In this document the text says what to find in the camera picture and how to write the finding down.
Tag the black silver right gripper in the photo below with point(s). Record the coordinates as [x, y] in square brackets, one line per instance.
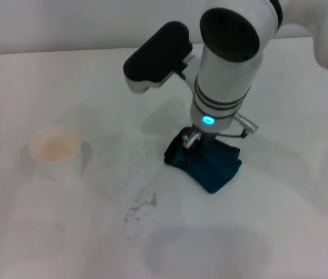
[192, 142]

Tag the blue rag with black trim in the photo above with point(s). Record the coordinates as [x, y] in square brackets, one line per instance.
[219, 171]

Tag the white paper cup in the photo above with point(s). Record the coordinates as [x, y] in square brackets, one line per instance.
[56, 151]

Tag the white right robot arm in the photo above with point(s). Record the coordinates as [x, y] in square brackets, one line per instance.
[224, 81]

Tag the black white wrist camera box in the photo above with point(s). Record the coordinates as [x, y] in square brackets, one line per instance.
[158, 55]

